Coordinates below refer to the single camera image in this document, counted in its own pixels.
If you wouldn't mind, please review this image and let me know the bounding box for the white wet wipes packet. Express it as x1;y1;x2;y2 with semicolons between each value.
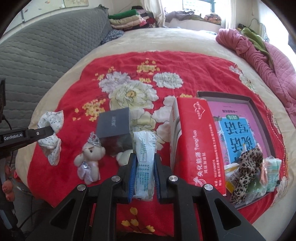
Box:
133;131;157;201

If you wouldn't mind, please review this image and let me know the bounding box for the yellow white snack packet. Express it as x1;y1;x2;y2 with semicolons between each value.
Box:
224;162;239;193

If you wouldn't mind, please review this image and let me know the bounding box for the leopard print scarf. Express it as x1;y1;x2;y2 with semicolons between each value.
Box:
230;146;263;205

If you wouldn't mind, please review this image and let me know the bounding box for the mint green makeup sponge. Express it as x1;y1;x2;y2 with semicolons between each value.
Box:
245;178;267;204

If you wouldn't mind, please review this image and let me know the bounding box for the green tissue packet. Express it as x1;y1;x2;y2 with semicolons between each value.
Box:
260;156;282;192

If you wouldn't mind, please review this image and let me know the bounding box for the person's left hand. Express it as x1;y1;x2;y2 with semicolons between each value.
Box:
1;163;15;202

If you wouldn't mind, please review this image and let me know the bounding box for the red tissue box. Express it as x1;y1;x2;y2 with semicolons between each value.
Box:
169;97;226;196

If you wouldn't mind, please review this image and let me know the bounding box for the teddy bear with crown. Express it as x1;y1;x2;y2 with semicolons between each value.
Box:
74;132;106;185

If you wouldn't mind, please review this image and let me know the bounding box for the dark blue gift box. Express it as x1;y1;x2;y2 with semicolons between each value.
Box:
96;108;132;156

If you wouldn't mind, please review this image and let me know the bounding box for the red floral blanket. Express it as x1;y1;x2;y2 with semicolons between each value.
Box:
26;51;286;237

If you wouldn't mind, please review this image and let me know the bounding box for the grey quilted headboard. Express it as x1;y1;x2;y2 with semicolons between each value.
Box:
1;4;112;131

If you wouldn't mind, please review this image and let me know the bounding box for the grey tray with pink book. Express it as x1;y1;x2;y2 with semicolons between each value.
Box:
197;91;277;209

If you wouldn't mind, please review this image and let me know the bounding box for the dark patterned pillow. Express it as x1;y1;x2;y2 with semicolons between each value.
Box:
100;29;125;45

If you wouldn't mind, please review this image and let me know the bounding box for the cream bed cover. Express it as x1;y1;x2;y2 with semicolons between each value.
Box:
28;28;295;230

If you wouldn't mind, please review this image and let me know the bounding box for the pink quilted duvet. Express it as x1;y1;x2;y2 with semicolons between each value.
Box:
216;29;295;124

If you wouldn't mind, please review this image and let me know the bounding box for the clothes pile on windowsill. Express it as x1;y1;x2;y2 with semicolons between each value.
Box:
165;11;222;25

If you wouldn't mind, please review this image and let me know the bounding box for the stack of folded clothes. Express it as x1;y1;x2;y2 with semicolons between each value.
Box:
108;8;158;31

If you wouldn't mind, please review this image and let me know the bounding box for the green cloth on duvet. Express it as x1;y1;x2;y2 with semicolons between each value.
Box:
241;27;274;70

